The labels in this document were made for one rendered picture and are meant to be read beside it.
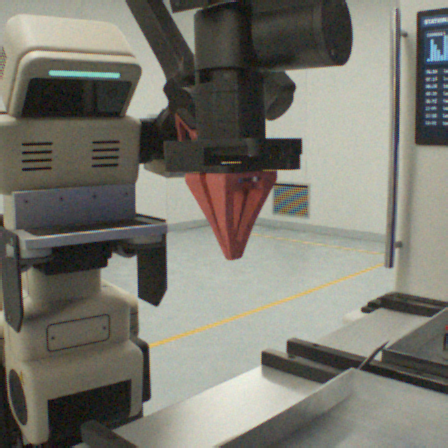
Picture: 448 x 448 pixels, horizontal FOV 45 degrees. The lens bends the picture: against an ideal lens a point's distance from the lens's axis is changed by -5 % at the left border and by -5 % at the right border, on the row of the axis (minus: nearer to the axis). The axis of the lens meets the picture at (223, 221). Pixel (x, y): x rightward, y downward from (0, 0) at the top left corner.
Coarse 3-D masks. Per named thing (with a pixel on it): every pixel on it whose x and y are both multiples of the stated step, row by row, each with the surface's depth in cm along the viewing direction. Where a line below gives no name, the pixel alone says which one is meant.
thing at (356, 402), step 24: (336, 384) 61; (360, 384) 63; (384, 384) 61; (408, 384) 59; (288, 408) 54; (312, 408) 58; (336, 408) 61; (360, 408) 60; (384, 408) 60; (408, 408) 59; (432, 408) 57; (240, 432) 50; (264, 432) 52; (288, 432) 55; (312, 432) 55; (336, 432) 55; (360, 432) 55; (384, 432) 55; (408, 432) 55; (432, 432) 55
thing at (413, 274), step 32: (416, 0) 121; (416, 32) 122; (416, 64) 123; (416, 96) 124; (416, 128) 125; (416, 160) 126; (416, 192) 127; (416, 224) 128; (416, 256) 129; (416, 288) 130
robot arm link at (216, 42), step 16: (240, 0) 43; (208, 16) 42; (224, 16) 42; (240, 16) 42; (208, 32) 42; (224, 32) 42; (240, 32) 42; (208, 48) 43; (224, 48) 42; (240, 48) 42; (208, 64) 43; (224, 64) 42; (240, 64) 42; (256, 64) 43; (240, 80) 44
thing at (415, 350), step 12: (444, 312) 85; (420, 324) 78; (432, 324) 81; (444, 324) 85; (408, 336) 75; (420, 336) 78; (432, 336) 82; (384, 348) 70; (396, 348) 72; (408, 348) 75; (420, 348) 78; (432, 348) 78; (384, 360) 70; (396, 360) 68; (408, 360) 67; (420, 360) 66; (432, 360) 65; (444, 360) 73; (432, 372) 65; (444, 372) 64
